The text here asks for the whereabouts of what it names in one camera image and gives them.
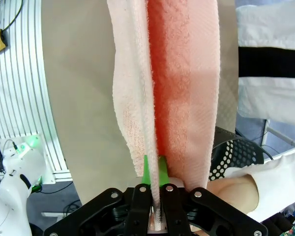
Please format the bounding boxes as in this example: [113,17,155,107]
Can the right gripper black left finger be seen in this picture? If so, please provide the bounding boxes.
[43,154,152,236]

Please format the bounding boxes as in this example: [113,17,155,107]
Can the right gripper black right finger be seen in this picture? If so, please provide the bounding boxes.
[158,155,269,236]

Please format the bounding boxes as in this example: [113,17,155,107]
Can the pink terry towel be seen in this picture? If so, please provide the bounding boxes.
[107,0,221,232]

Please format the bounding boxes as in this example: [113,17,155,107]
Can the person's left forearm white sleeve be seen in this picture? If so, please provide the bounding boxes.
[223,144,295,223]

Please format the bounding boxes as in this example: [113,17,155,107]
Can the person's left hand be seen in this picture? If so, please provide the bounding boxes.
[207,175,260,215]

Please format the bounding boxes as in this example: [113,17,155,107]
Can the dark perforated plastic basket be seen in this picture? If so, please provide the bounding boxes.
[207,126,265,181]

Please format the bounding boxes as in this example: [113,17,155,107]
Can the person in white shirt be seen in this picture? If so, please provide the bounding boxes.
[236,3,295,127]

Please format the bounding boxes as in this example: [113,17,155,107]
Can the black floor cables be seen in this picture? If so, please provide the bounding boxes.
[30,180,82,217]

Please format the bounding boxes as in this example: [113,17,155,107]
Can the aluminium slatted base plate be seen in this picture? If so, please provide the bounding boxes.
[0,0,73,184]

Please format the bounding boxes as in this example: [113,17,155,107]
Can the black emergency stop cable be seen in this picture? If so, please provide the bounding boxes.
[0,0,24,32]

